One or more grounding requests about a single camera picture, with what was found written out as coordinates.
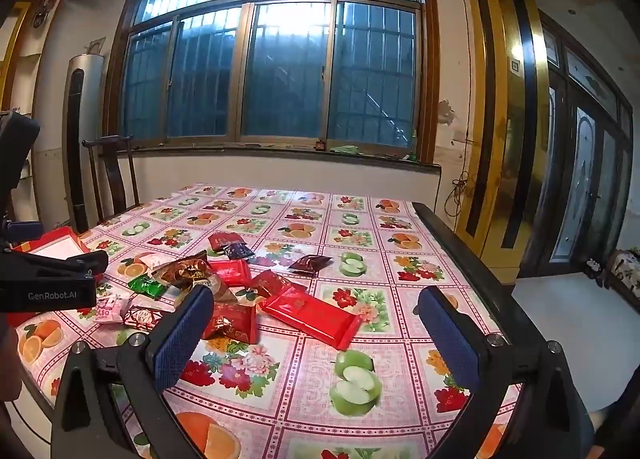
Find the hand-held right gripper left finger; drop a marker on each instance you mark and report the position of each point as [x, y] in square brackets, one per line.
[180, 339]

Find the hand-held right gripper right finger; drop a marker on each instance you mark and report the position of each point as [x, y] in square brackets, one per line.
[450, 339]

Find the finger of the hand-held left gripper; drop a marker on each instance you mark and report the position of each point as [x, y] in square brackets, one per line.
[75, 263]

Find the red box with white inside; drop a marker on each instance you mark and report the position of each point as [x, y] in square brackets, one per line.
[55, 244]

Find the pink snack packet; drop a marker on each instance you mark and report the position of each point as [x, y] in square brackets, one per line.
[111, 310]

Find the green snack packet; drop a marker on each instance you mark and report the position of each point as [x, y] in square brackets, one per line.
[146, 286]

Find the gold-brown snack packet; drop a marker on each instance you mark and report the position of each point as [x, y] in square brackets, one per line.
[185, 271]

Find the white-pink snack packet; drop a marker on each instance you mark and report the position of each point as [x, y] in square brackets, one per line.
[155, 260]

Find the large red packet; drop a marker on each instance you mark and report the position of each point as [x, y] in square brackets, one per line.
[310, 316]

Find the red-white patterned packet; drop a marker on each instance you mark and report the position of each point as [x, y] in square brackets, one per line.
[142, 317]

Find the shiny crumpled red packet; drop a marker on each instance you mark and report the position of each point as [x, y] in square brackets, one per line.
[232, 323]

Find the plain red snack packet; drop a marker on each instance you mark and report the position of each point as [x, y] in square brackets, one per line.
[230, 271]

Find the dark wooden chair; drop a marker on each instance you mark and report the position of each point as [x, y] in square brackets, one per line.
[117, 184]

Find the dark wooden table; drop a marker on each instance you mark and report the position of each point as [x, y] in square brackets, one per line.
[450, 234]

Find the navy snack packet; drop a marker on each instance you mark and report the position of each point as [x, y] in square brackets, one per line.
[239, 251]

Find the small dark red packet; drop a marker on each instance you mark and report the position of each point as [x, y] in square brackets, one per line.
[222, 240]

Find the white standing air conditioner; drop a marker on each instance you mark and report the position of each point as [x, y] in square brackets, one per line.
[85, 139]

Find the fruit and flower print tablecloth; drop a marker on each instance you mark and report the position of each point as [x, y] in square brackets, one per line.
[320, 374]

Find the maroon snack packet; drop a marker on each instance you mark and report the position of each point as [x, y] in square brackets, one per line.
[309, 265]

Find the carved wooden armchair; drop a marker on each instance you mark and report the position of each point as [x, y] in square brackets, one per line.
[625, 279]

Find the green bag on sill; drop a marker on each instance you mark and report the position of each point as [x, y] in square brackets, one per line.
[345, 150]

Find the gold and black cabinet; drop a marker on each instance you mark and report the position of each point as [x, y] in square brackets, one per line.
[487, 89]

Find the gold-framed wall shelf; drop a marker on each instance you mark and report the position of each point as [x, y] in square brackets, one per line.
[15, 49]

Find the hanging wall ornament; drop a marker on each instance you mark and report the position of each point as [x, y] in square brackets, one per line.
[43, 11]

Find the wall switch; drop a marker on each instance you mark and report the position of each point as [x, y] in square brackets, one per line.
[515, 65]

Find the barred window with brown frame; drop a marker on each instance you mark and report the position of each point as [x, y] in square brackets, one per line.
[285, 74]

